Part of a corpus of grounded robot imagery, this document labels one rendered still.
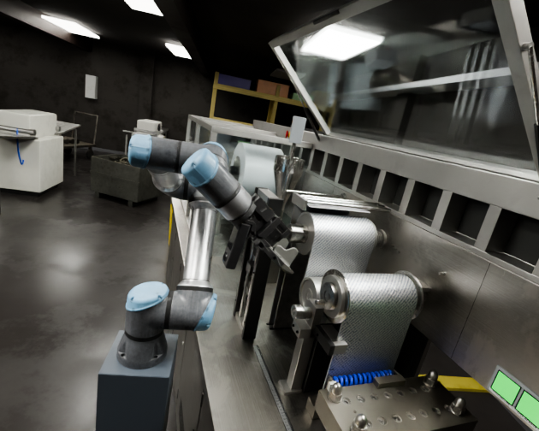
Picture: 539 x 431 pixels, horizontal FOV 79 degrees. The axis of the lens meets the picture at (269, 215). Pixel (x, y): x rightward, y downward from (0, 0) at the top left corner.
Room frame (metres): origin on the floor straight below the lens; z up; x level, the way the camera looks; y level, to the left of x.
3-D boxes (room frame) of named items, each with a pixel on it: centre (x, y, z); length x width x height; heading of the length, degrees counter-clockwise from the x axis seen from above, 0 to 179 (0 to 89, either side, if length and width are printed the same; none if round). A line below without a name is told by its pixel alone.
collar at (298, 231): (1.04, -0.10, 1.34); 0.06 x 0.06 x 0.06; 22
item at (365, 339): (0.80, -0.35, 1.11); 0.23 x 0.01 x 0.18; 112
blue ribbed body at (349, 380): (0.78, -0.36, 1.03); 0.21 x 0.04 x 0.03; 112
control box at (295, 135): (1.34, -0.03, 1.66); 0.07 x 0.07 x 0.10; 1
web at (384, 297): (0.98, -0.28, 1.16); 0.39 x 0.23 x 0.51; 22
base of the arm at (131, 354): (0.86, 0.32, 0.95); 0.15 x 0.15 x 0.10
